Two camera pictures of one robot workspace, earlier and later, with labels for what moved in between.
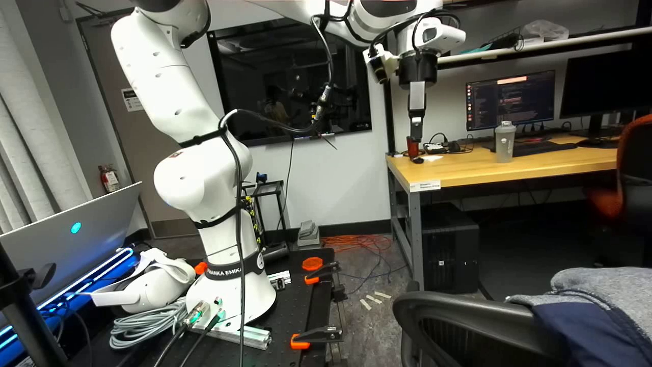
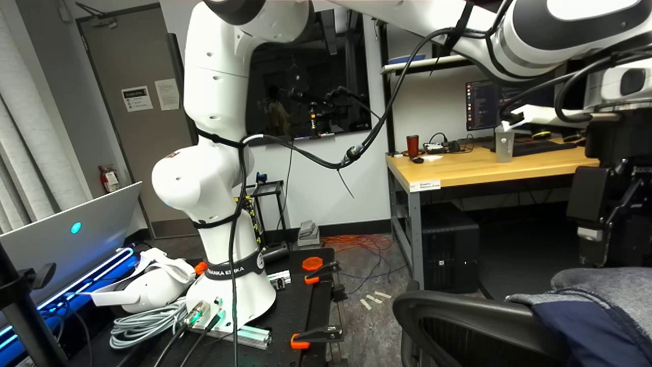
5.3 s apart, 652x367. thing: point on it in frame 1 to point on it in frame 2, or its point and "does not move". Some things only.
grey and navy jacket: x=595 y=315 does not move
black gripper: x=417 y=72 to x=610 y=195
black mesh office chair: x=461 y=330 does not move
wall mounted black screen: x=289 y=79 does not move
